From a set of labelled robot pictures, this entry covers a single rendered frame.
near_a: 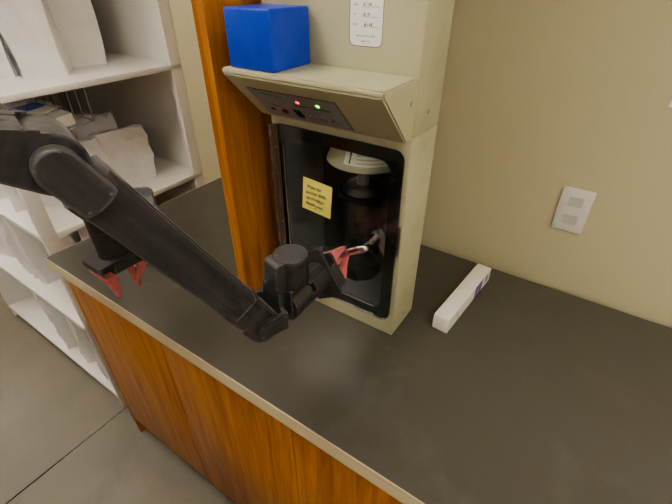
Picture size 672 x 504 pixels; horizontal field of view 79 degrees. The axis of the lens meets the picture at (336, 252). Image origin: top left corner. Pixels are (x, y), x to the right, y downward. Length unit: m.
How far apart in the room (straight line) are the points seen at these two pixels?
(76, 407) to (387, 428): 1.74
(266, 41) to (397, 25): 0.20
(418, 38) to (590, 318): 0.81
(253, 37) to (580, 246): 0.91
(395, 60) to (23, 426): 2.15
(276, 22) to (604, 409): 0.92
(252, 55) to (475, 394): 0.76
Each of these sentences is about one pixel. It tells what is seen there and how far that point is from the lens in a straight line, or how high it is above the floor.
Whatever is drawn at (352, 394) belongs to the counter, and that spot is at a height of 0.94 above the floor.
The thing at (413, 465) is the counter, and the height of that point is 0.94.
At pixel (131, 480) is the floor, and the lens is 2.00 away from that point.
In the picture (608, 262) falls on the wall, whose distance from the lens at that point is 1.23.
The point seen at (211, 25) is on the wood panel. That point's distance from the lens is 0.85.
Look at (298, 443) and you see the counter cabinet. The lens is 0.99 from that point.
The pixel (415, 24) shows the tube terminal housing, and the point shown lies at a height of 1.58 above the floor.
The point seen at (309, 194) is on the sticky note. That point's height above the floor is 1.25.
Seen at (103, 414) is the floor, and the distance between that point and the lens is 2.24.
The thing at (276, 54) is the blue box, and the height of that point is 1.54.
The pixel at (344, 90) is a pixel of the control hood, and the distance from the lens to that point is 0.63.
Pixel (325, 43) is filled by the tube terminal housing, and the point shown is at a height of 1.54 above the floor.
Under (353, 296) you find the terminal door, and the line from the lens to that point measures 0.95.
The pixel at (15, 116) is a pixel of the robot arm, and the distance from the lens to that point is 0.50.
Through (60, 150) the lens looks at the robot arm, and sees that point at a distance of 0.42.
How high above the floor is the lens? 1.65
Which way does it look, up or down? 35 degrees down
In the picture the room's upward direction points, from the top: straight up
